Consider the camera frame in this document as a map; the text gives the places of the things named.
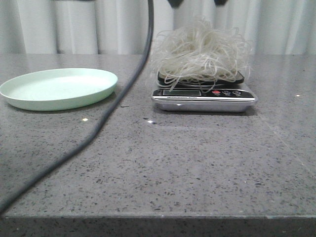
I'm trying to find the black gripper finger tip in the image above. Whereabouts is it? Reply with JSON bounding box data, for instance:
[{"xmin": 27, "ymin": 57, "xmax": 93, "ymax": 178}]
[
  {"xmin": 214, "ymin": 0, "xmax": 227, "ymax": 5},
  {"xmin": 168, "ymin": 0, "xmax": 183, "ymax": 7}
]

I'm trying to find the white vermicelli noodle bundle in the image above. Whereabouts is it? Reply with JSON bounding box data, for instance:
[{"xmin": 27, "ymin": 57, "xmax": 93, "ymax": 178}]
[{"xmin": 151, "ymin": 19, "xmax": 251, "ymax": 89}]

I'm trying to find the silver black kitchen scale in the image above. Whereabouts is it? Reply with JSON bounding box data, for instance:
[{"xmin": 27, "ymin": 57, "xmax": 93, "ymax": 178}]
[{"xmin": 152, "ymin": 73, "xmax": 258, "ymax": 113}]

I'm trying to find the white pleated curtain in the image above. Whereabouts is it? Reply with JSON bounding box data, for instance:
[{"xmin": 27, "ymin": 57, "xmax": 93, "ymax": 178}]
[{"xmin": 0, "ymin": 0, "xmax": 316, "ymax": 55}]

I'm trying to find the pale green round plate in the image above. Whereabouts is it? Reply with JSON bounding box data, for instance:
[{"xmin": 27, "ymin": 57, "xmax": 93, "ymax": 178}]
[{"xmin": 0, "ymin": 68, "xmax": 118, "ymax": 111}]

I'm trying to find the grey cable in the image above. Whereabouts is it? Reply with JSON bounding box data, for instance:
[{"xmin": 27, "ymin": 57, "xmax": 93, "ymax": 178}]
[{"xmin": 0, "ymin": 0, "xmax": 155, "ymax": 216}]

